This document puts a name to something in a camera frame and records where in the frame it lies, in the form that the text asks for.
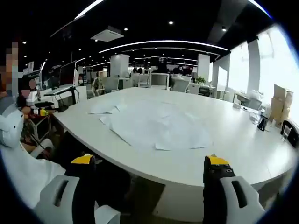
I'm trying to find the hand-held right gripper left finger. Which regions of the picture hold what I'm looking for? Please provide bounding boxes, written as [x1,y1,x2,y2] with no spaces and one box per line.
[34,153,97,224]

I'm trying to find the desktop monitor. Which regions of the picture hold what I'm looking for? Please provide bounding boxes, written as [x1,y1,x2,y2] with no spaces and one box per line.
[60,60,78,89]

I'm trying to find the white standing desk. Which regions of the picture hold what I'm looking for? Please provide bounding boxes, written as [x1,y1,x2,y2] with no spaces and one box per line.
[43,84,79,97]

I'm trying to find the white office chair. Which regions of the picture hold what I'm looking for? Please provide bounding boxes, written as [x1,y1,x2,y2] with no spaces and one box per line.
[171,78,190,93]
[150,72,171,91]
[137,74,151,88]
[102,76,120,94]

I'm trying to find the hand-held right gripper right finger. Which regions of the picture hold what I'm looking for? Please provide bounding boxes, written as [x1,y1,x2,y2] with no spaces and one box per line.
[202,154,266,224]

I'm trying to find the ceiling air conditioner unit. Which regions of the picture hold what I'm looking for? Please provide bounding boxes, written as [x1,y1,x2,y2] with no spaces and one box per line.
[90,25,124,42]

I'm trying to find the white chest-worn device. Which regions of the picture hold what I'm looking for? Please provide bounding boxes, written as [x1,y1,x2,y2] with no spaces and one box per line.
[0,102,26,150]

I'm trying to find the white cloth garment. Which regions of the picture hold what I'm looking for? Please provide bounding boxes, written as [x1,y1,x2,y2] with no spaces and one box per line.
[87,97,214,151]

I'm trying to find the brown cardboard boxes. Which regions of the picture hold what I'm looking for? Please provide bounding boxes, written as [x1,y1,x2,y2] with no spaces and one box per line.
[270,83,294,128]

